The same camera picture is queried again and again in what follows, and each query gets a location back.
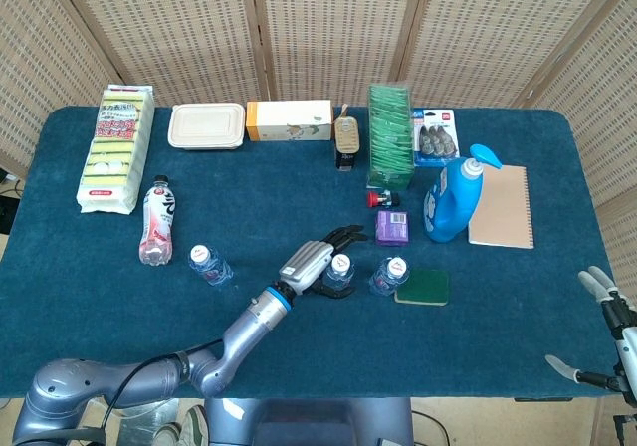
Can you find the white green shoe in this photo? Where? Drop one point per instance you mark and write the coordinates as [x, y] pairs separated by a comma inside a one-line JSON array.
[[191, 426]]

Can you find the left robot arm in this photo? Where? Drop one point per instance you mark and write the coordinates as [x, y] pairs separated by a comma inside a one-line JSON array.
[[249, 321]]

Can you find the blue detergent bottle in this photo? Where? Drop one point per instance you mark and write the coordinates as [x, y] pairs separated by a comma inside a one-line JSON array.
[[450, 202]]

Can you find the blister pack of clips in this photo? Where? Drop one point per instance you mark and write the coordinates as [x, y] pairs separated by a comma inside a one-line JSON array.
[[434, 137]]

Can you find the clear box green sachets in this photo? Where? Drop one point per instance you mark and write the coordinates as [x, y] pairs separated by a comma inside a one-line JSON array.
[[390, 142]]

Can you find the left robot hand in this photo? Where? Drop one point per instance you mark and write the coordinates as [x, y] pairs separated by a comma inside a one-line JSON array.
[[306, 267]]

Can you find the yellow sponge multipack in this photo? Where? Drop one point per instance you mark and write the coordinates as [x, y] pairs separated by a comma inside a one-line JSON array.
[[114, 157]]

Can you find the beige lidded lunch box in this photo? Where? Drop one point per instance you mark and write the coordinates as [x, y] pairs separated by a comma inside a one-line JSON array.
[[206, 126]]

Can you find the teal table cloth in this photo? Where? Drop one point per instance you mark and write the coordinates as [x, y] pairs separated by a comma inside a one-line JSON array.
[[298, 192]]

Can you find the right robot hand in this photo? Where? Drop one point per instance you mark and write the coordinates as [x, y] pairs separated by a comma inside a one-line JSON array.
[[624, 356]]

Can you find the white orange tea box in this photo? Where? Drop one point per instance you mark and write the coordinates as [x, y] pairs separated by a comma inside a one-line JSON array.
[[288, 120]]

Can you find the small purple box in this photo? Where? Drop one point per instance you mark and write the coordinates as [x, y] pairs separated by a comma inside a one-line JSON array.
[[393, 227]]

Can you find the red push button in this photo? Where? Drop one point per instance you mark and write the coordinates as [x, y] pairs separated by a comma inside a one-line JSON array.
[[373, 199]]

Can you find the woven folding screen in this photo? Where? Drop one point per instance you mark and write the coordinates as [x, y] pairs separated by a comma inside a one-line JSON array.
[[323, 28]]

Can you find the brown spiral notebook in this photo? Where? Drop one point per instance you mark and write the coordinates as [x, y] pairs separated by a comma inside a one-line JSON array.
[[502, 207]]

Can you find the pink drink bottle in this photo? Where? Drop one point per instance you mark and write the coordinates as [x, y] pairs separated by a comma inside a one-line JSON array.
[[160, 217]]

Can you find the clear Ganten water bottle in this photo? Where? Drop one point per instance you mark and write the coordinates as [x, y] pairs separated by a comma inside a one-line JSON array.
[[209, 267], [341, 267], [390, 277]]

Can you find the green yellow sponge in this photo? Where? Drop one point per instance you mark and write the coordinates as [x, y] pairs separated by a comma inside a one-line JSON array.
[[423, 287]]

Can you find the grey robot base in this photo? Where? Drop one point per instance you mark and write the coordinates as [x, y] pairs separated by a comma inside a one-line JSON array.
[[308, 421]]

